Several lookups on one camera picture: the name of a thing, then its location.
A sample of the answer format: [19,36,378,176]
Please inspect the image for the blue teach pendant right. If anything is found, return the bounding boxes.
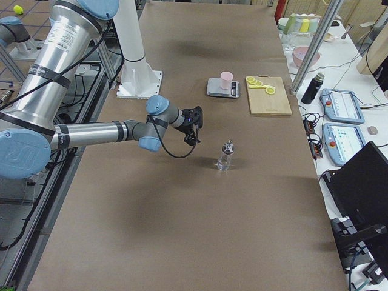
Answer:
[323,123,366,167]

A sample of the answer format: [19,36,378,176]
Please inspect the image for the pink plastic cup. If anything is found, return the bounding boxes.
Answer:
[220,71,234,90]

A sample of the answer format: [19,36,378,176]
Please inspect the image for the yellow cup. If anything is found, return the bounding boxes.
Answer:
[298,18,310,33]

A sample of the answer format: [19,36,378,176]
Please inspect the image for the blue teach pendant left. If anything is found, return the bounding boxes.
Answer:
[319,89,365,125]

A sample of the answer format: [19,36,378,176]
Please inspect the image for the silver kitchen scale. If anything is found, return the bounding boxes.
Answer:
[206,76,241,99]

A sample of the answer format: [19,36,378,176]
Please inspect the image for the glass sauce bottle metal spout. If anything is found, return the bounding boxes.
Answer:
[217,139,235,170]

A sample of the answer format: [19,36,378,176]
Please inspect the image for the robot arm white column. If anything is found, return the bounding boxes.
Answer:
[113,0,162,98]

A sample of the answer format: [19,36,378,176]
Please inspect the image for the wooden cutting board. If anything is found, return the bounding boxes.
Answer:
[245,76,292,116]

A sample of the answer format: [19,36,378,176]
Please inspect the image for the black monitor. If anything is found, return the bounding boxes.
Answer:
[324,141,387,272]

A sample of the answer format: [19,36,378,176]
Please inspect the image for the pink bowl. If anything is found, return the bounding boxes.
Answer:
[292,46,321,68]

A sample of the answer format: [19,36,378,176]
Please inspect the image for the blue teach pendant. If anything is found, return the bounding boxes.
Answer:
[319,89,365,125]
[323,123,366,167]

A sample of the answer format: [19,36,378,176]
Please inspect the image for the aluminium frame post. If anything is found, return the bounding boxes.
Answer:
[290,0,344,95]

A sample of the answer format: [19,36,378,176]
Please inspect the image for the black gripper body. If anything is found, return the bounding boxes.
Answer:
[181,106,203,136]

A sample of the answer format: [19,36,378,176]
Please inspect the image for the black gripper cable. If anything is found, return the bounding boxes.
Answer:
[146,114,201,158]

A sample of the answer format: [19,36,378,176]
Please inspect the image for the lemon slice right front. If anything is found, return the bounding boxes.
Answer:
[265,87,276,95]

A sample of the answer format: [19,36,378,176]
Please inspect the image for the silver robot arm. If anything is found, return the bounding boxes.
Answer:
[1,1,203,179]

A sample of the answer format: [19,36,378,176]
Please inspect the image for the yellow plastic knife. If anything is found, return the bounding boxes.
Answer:
[248,85,275,90]

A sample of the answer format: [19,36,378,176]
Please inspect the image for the green cup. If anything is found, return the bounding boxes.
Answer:
[283,13,299,35]

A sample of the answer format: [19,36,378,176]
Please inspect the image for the black thermos bottle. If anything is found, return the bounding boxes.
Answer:
[301,73,325,104]

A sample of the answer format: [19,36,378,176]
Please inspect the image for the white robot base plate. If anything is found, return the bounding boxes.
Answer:
[117,69,163,99]

